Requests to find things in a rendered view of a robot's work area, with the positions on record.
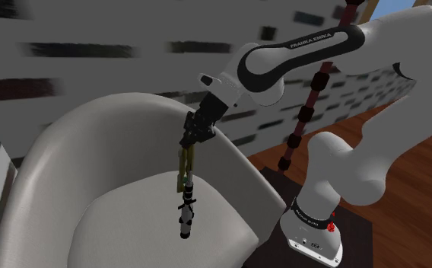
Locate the olive green clip-shaped object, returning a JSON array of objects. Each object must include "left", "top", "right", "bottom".
[{"left": 176, "top": 143, "right": 197, "bottom": 194}]

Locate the window with wooden frame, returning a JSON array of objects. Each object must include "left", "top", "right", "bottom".
[{"left": 362, "top": 0, "right": 418, "bottom": 21}]

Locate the white and black stick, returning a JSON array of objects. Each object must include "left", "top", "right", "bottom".
[{"left": 177, "top": 174, "right": 198, "bottom": 241}]

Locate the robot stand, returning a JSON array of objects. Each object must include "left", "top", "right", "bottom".
[{"left": 242, "top": 166, "right": 375, "bottom": 268}]

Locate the red pole with black bands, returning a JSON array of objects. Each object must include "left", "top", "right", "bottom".
[{"left": 277, "top": 0, "right": 366, "bottom": 175}]

